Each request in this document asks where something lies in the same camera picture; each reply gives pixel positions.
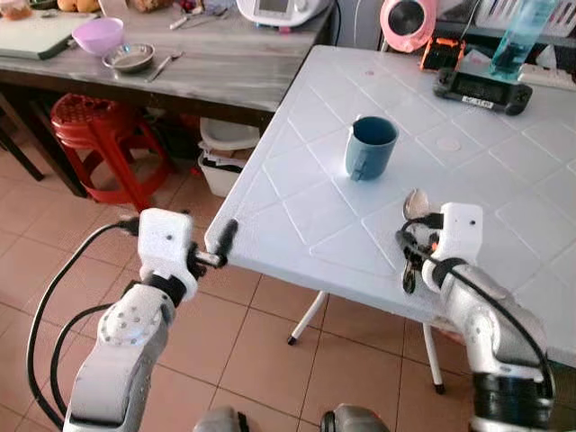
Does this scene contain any white kitchen machine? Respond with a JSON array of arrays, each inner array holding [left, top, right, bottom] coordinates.
[[236, 0, 332, 29]]

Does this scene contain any blue mug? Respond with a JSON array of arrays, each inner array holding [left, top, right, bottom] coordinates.
[[346, 115, 399, 182]]

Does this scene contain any red plastic stool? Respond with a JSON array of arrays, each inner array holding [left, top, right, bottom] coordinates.
[[49, 93, 172, 211]]

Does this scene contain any empty steel bowl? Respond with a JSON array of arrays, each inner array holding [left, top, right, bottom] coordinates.
[[102, 43, 156, 74]]

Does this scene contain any white plastic basket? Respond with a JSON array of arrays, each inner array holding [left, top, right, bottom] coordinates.
[[472, 0, 576, 38]]

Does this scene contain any large purple plastic bowl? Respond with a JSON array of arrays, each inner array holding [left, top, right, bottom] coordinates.
[[72, 17, 125, 57]]

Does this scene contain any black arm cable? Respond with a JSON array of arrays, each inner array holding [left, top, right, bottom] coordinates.
[[399, 212, 556, 401], [27, 216, 141, 429]]

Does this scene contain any orange black device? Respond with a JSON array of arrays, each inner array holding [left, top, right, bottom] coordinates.
[[420, 38, 466, 73]]

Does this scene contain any robot leg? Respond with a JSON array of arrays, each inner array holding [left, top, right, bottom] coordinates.
[[321, 405, 389, 432], [193, 407, 249, 432]]

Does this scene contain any blue translucent bottle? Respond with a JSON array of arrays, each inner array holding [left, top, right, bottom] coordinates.
[[489, 0, 560, 82]]

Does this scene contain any robot left leg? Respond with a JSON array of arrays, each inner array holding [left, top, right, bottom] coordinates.
[[193, 407, 249, 432]]

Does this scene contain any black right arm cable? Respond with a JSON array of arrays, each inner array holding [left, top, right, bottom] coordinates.
[[399, 212, 556, 401]]

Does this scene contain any white table leg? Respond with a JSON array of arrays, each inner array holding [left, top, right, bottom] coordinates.
[[288, 290, 329, 347], [423, 322, 446, 395]]

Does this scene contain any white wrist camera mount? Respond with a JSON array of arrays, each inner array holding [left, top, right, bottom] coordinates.
[[438, 203, 484, 267], [138, 209, 197, 282]]

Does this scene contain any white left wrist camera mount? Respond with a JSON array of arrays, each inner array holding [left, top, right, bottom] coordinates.
[[138, 209, 197, 282]]

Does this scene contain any pink round appliance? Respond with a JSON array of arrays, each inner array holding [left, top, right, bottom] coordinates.
[[379, 0, 439, 53]]

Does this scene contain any steel spoon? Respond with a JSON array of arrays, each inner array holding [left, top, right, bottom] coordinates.
[[401, 188, 432, 294]]

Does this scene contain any white plastic tub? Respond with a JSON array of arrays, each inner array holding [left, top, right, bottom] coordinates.
[[198, 117, 262, 197]]

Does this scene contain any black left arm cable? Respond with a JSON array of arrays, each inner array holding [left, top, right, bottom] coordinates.
[[27, 216, 141, 429]]

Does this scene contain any steel fork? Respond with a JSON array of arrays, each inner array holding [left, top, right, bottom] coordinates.
[[147, 51, 184, 84]]

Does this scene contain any robot right leg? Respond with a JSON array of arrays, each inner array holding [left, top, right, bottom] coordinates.
[[321, 405, 389, 432]]

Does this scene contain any white green-rimmed cutting board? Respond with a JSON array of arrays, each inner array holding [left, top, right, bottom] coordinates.
[[0, 11, 96, 61]]

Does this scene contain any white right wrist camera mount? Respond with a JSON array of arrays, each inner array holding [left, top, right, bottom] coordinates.
[[438, 203, 484, 267]]

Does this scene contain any black handheld controller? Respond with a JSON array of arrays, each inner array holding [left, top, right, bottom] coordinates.
[[433, 67, 534, 116]]

